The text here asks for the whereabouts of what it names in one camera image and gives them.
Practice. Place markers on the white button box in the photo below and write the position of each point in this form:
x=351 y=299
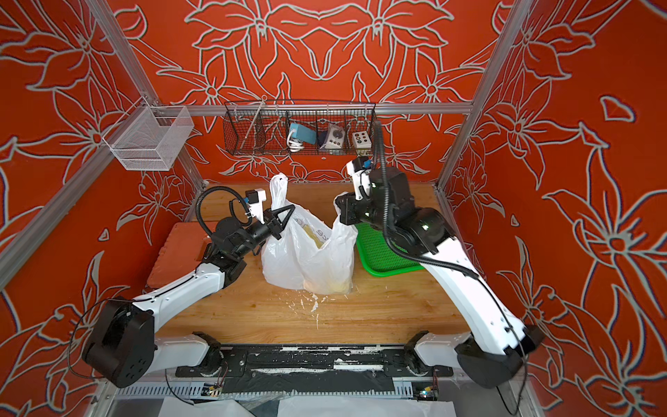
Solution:
x=361 y=141

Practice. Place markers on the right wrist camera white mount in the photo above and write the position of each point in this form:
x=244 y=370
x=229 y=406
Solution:
x=359 y=169

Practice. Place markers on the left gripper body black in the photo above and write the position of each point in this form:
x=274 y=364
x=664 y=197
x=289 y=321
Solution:
x=254 y=235

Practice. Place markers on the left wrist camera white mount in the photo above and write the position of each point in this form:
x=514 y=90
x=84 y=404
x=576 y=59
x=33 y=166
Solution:
x=255 y=198

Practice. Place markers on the black wire wall basket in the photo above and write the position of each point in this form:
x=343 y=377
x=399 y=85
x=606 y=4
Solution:
x=260 y=128

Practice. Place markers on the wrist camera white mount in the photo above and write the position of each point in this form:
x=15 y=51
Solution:
x=359 y=169
x=255 y=198

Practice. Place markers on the white round-socket adapter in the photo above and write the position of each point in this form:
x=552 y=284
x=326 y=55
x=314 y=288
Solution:
x=333 y=138

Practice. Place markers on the orange plastic tool case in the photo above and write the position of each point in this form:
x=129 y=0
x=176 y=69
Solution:
x=180 y=254

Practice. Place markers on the clear plastic wall bin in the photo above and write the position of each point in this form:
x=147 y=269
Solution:
x=148 y=142

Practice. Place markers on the green plastic basket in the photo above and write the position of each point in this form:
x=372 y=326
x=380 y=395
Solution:
x=377 y=258

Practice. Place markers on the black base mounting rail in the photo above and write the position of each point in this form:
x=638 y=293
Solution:
x=254 y=371

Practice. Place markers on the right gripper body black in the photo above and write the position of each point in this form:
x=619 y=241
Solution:
x=367 y=211

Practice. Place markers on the blue white charger with cable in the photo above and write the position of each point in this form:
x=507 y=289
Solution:
x=299 y=136

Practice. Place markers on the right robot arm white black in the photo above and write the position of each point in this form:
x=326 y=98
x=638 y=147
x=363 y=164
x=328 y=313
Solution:
x=497 y=344

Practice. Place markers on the white printed plastic bag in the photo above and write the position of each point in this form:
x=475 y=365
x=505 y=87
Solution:
x=295 y=263

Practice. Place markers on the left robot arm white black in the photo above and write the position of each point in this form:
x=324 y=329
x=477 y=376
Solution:
x=123 y=346

